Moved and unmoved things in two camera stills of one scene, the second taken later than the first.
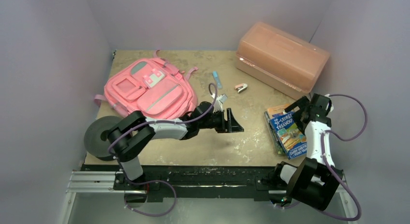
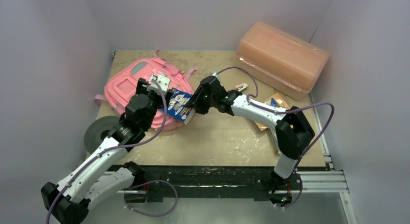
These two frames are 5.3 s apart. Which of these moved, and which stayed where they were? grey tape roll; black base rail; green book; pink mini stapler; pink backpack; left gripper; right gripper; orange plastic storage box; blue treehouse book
Moved: left gripper; blue treehouse book; right gripper
Stayed: orange plastic storage box; black base rail; grey tape roll; green book; pink mini stapler; pink backpack
